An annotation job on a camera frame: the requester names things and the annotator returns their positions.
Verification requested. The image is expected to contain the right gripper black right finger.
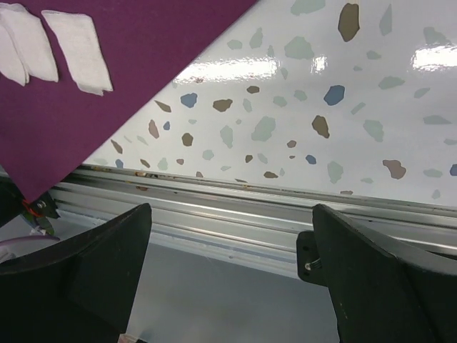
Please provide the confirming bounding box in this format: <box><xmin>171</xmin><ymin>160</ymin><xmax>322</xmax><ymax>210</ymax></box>
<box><xmin>296</xmin><ymin>204</ymin><xmax>456</xmax><ymax>342</ymax></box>

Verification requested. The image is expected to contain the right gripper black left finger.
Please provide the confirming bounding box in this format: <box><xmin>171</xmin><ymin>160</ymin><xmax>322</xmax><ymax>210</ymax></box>
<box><xmin>1</xmin><ymin>204</ymin><xmax>152</xmax><ymax>342</ymax></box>

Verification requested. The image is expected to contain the white gauze pad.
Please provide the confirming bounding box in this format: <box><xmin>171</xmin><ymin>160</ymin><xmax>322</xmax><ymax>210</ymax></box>
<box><xmin>1</xmin><ymin>26</ymin><xmax>29</xmax><ymax>86</ymax></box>
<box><xmin>1</xmin><ymin>3</ymin><xmax>59</xmax><ymax>82</ymax></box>
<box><xmin>41</xmin><ymin>10</ymin><xmax>114</xmax><ymax>96</ymax></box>

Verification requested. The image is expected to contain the purple cloth mat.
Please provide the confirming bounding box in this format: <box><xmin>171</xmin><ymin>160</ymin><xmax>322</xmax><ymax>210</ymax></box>
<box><xmin>1</xmin><ymin>1</ymin><xmax>253</xmax><ymax>202</ymax></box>

